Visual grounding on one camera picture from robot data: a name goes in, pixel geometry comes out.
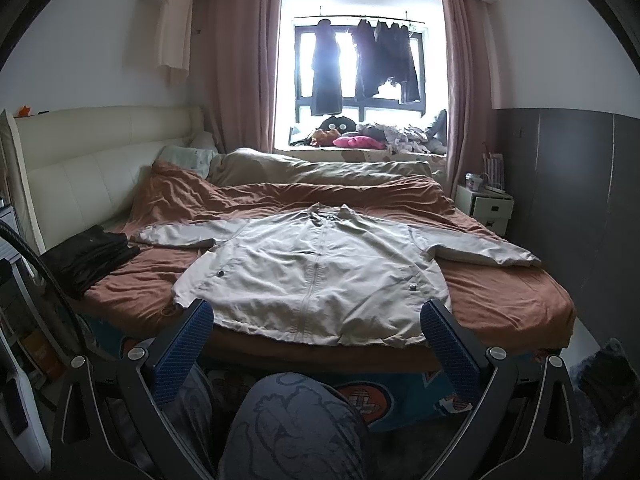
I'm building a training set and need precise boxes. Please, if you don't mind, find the clothes heap on sill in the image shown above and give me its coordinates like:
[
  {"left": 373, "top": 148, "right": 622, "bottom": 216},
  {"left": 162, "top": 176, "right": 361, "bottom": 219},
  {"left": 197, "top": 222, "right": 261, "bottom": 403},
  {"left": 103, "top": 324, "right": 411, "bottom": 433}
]
[{"left": 356, "top": 110, "right": 448, "bottom": 155}]

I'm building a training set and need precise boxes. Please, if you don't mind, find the patterned grey trouser knee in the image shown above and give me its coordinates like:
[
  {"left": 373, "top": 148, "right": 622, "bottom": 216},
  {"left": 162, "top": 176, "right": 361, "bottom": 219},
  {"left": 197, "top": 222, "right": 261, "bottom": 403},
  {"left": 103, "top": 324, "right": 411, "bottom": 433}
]
[{"left": 218, "top": 373, "right": 374, "bottom": 479}]

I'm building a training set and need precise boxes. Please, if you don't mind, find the white bedside nightstand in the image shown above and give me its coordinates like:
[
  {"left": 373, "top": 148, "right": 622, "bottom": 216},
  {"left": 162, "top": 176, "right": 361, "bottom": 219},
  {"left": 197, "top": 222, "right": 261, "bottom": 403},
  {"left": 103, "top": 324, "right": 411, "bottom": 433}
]
[{"left": 454, "top": 185, "right": 514, "bottom": 236}]

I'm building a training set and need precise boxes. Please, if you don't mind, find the folded black clothes pile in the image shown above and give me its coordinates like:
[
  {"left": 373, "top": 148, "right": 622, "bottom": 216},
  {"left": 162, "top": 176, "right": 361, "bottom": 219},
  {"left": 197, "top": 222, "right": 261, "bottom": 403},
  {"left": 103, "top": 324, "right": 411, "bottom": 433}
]
[{"left": 41, "top": 226, "right": 140, "bottom": 300}]

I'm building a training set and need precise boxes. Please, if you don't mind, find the black plush toy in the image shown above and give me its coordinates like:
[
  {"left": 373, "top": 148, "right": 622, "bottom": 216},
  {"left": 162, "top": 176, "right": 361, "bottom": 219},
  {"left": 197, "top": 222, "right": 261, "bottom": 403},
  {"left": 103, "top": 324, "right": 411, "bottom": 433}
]
[{"left": 319, "top": 116, "right": 357, "bottom": 134}]

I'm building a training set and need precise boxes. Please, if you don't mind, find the hanging dark garments right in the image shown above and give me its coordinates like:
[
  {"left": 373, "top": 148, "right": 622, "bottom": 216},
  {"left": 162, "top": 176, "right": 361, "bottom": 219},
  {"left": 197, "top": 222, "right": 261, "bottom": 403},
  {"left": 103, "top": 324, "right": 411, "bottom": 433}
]
[{"left": 352, "top": 20, "right": 420, "bottom": 104}]

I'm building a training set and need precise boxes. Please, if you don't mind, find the beige zip jacket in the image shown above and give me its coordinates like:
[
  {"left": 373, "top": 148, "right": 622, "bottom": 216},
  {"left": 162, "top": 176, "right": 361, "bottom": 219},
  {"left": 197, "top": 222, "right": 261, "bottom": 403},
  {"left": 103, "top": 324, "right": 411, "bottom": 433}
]
[{"left": 134, "top": 204, "right": 540, "bottom": 348}]

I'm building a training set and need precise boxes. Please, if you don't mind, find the pale green pillow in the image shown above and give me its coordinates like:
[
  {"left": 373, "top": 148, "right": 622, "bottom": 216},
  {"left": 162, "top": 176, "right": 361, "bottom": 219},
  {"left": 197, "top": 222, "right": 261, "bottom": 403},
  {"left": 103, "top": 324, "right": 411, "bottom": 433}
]
[{"left": 157, "top": 145, "right": 218, "bottom": 178}]

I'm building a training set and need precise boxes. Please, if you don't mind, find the hanging cream cloth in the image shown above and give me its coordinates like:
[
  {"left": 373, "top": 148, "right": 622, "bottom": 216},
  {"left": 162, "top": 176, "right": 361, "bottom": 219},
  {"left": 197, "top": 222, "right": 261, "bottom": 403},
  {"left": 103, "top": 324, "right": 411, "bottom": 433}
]
[{"left": 155, "top": 0, "right": 193, "bottom": 86}]

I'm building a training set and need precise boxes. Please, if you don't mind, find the olive beige duvet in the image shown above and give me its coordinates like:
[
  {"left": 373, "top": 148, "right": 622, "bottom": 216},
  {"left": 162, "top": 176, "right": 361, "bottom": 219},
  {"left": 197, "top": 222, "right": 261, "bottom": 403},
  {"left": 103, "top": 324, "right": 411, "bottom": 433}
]
[{"left": 207, "top": 148, "right": 446, "bottom": 186}]

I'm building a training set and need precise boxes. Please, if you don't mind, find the pink curtain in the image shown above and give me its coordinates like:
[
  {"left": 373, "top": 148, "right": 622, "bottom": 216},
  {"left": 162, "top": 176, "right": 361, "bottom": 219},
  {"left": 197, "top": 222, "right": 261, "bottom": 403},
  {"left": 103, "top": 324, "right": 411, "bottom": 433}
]
[
  {"left": 442, "top": 0, "right": 496, "bottom": 197},
  {"left": 203, "top": 0, "right": 282, "bottom": 152}
]

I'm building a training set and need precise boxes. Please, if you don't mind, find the hanging dark garment left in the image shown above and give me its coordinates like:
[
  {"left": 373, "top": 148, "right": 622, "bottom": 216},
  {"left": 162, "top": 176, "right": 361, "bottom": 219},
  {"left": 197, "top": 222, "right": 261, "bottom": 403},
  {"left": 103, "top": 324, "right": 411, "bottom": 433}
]
[{"left": 310, "top": 18, "right": 343, "bottom": 116}]

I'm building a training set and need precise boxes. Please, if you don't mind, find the cream padded headboard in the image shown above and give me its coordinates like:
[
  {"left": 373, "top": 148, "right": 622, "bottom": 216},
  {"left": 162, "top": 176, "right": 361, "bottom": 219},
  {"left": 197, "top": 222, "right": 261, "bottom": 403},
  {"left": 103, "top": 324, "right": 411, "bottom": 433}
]
[{"left": 1, "top": 106, "right": 204, "bottom": 254}]

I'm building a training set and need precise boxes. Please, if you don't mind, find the right pink curtain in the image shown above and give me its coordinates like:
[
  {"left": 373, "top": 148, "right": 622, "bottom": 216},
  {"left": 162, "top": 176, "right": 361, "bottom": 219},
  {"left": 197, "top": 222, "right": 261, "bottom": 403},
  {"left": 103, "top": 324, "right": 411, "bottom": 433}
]
[{"left": 442, "top": 0, "right": 496, "bottom": 197}]

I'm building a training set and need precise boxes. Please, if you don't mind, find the pink plush cushion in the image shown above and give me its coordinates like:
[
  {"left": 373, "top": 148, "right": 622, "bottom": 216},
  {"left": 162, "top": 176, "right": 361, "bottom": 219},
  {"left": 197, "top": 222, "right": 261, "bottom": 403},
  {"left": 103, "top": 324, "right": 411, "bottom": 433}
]
[{"left": 333, "top": 136, "right": 386, "bottom": 150}]

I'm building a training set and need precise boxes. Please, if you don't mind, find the left pink curtain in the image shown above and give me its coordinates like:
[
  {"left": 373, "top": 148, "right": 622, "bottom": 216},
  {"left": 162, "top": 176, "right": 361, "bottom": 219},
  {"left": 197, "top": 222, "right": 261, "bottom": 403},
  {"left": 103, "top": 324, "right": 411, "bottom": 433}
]
[{"left": 203, "top": 0, "right": 282, "bottom": 152}]

